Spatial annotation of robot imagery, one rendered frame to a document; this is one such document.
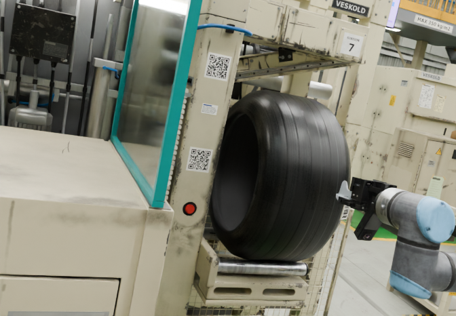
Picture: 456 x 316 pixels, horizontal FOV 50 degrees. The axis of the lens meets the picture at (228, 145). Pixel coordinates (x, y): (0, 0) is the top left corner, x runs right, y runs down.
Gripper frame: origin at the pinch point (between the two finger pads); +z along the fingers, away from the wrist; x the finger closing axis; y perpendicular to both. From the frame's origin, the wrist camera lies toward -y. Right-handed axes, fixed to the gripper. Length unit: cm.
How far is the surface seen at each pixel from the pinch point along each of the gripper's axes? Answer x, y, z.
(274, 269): 3.3, -28.8, 24.3
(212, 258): 27.0, -25.0, 20.6
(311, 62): -20, 47, 62
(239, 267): 15.8, -28.6, 24.4
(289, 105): 9.3, 24.6, 20.9
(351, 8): -44, 77, 77
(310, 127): 4.4, 18.8, 14.6
